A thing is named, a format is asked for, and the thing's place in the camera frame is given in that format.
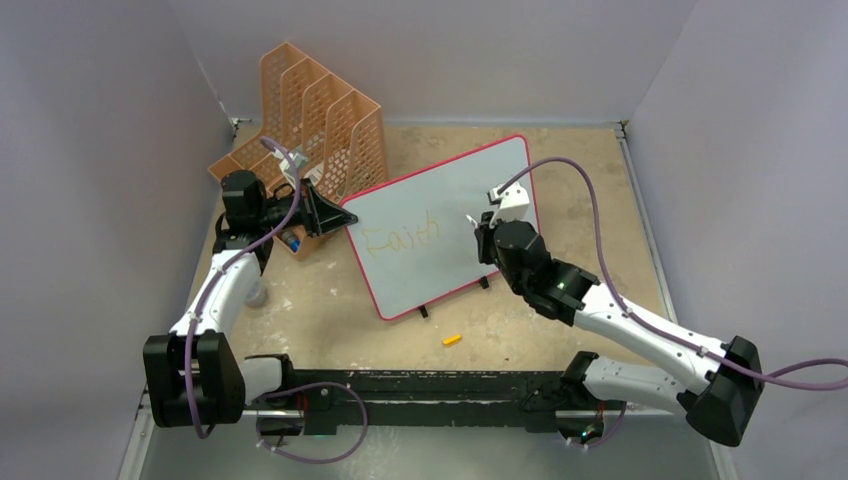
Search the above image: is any pink framed whiteboard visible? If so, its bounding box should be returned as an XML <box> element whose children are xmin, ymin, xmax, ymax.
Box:
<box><xmin>341</xmin><ymin>134</ymin><xmax>530</xmax><ymax>321</ymax></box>

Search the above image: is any clear plastic jar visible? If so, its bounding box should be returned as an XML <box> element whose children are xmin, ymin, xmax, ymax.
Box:
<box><xmin>280</xmin><ymin>230</ymin><xmax>301</xmax><ymax>252</ymax></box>

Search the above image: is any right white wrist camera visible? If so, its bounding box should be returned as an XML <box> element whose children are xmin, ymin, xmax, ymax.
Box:
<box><xmin>487</xmin><ymin>182</ymin><xmax>531</xmax><ymax>228</ymax></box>

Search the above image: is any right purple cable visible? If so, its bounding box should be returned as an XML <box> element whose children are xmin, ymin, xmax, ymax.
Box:
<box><xmin>496</xmin><ymin>157</ymin><xmax>848</xmax><ymax>452</ymax></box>

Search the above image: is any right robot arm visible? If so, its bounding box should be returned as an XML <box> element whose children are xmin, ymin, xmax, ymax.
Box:
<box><xmin>472</xmin><ymin>211</ymin><xmax>764</xmax><ymax>447</ymax></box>

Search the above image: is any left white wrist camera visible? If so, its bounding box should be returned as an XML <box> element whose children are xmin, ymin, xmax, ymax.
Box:
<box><xmin>272</xmin><ymin>149</ymin><xmax>309</xmax><ymax>175</ymax></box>

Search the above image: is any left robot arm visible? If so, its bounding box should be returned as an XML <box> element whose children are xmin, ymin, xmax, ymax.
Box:
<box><xmin>142</xmin><ymin>170</ymin><xmax>358</xmax><ymax>436</ymax></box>

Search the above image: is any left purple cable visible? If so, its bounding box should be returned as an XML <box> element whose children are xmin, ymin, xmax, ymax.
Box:
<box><xmin>184</xmin><ymin>136</ymin><xmax>301</xmax><ymax>440</ymax></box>

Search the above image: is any orange plastic file organizer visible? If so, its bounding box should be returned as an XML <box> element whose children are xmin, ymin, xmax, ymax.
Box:
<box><xmin>207</xmin><ymin>42</ymin><xmax>390</xmax><ymax>261</ymax></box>

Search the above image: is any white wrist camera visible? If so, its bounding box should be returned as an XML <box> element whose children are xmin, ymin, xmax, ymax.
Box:
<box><xmin>487</xmin><ymin>182</ymin><xmax>531</xmax><ymax>228</ymax></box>
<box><xmin>272</xmin><ymin>149</ymin><xmax>309</xmax><ymax>175</ymax></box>

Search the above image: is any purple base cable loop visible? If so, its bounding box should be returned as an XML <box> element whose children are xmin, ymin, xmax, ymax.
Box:
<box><xmin>254</xmin><ymin>382</ymin><xmax>370</xmax><ymax>465</ymax></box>

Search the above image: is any whiteboard wire stand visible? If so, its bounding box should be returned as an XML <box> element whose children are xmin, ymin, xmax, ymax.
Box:
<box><xmin>416</xmin><ymin>276</ymin><xmax>490</xmax><ymax>319</ymax></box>

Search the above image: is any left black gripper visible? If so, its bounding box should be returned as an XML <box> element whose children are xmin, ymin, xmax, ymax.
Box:
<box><xmin>255</xmin><ymin>178</ymin><xmax>356</xmax><ymax>238</ymax></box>

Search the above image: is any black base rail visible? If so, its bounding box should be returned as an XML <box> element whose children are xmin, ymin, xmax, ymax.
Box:
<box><xmin>255</xmin><ymin>369</ymin><xmax>623</xmax><ymax>436</ymax></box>

